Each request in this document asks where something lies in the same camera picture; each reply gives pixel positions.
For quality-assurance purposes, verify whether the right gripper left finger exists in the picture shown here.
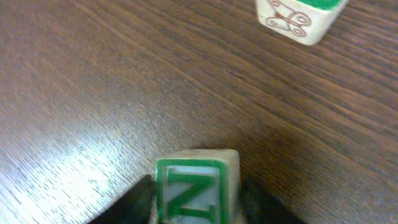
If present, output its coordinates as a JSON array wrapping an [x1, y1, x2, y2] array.
[[89, 174, 155, 224]]

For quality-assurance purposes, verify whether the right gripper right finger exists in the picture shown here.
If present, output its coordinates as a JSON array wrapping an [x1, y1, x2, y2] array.
[[240, 176, 305, 224]]

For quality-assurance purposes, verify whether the green N block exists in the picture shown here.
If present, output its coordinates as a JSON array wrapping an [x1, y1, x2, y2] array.
[[155, 149, 240, 224]]

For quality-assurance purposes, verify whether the green butterfly block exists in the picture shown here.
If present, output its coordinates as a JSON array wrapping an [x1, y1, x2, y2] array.
[[256, 0, 349, 45]]

